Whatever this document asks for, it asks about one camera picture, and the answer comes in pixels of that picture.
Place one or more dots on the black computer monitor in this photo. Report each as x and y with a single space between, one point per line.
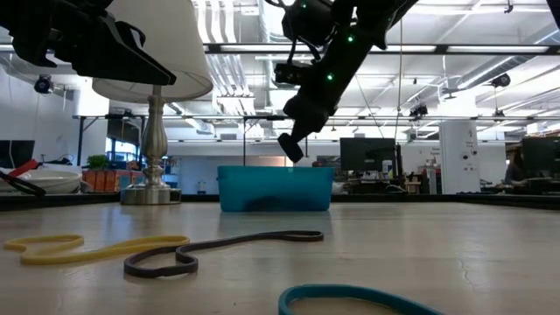
17 153
542 155
367 154

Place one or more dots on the dark brown rubber band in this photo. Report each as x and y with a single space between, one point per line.
188 262

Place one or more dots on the white square column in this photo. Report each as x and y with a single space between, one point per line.
459 175

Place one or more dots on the blue rubber band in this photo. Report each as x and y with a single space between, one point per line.
350 291

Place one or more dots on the black aluminium table frame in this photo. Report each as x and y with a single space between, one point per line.
65 201

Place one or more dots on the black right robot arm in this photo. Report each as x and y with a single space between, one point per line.
372 17

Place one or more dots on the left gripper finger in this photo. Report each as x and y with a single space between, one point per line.
114 59
135 35

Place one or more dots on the orange box row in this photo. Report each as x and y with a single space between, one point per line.
98 180

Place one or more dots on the table lamp white shade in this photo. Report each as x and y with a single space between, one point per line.
154 140

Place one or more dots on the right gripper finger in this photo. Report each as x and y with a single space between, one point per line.
291 148

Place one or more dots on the blue plastic bin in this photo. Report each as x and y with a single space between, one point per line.
275 186

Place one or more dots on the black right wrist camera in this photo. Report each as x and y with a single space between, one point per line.
289 74

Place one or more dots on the yellow rubber band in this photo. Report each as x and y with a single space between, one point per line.
109 250

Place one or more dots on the white bowl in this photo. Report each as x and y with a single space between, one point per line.
57 181

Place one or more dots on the black ceiling-mounted camera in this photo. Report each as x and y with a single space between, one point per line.
501 80
43 84
418 110

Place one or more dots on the small potted green plant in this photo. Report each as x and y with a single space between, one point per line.
97 162

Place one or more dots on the person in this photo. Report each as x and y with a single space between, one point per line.
514 168

